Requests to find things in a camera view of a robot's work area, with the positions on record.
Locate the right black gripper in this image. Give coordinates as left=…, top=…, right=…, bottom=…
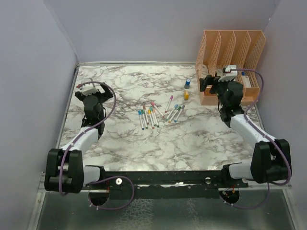
left=199, top=76, right=232, bottom=108

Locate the green cap marker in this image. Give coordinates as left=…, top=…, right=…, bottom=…
left=168, top=106, right=181, bottom=123
left=141, top=109, right=148, bottom=129

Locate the magenta cap marker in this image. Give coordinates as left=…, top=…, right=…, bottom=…
left=165, top=95, right=173, bottom=113

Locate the light blue cap marker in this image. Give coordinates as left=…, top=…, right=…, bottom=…
left=166, top=104, right=178, bottom=121

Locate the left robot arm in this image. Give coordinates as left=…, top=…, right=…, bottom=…
left=44, top=80, right=116, bottom=196

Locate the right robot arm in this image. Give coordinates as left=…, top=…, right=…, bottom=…
left=199, top=75, right=292, bottom=187

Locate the blue grey round stamp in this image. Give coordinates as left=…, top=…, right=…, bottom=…
left=184, top=79, right=191, bottom=89

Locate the yellow grey square stamp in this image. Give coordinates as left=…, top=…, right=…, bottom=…
left=184, top=90, right=189, bottom=100

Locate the peach plastic file organizer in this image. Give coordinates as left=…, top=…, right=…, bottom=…
left=195, top=29, right=266, bottom=105

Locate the white box in organizer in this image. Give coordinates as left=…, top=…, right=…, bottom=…
left=241, top=71, right=251, bottom=88

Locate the blue cap left marker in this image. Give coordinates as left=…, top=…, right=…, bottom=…
left=138, top=110, right=145, bottom=130

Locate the brown cap marker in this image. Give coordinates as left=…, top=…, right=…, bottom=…
left=142, top=105, right=150, bottom=125

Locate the pink cap marker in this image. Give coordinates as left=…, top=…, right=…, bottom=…
left=151, top=102, right=165, bottom=118

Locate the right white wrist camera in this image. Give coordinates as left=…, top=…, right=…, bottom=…
left=216, top=65, right=238, bottom=82

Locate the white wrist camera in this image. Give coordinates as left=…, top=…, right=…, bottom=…
left=216, top=65, right=238, bottom=82
left=79, top=78, right=99, bottom=96

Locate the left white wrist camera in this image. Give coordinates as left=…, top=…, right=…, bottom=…
left=79, top=78, right=99, bottom=96

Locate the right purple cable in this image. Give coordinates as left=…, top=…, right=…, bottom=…
left=223, top=68, right=292, bottom=210

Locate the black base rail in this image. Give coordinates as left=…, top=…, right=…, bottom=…
left=81, top=170, right=248, bottom=199

